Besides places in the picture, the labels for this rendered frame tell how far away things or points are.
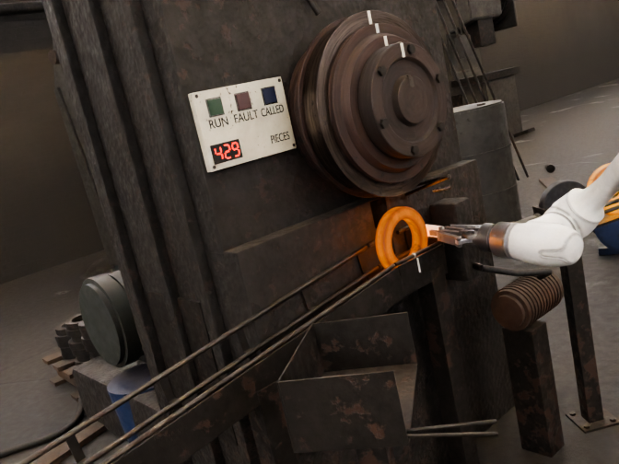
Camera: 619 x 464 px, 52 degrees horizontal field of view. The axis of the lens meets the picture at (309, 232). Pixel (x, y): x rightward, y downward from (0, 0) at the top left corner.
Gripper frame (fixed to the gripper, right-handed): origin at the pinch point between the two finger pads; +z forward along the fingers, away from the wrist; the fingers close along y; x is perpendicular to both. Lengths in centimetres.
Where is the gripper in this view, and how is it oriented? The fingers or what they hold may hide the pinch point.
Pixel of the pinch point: (432, 230)
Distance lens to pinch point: 181.4
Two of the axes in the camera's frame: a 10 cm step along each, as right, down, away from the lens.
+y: 7.3, -2.9, 6.1
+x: -1.6, -9.5, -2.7
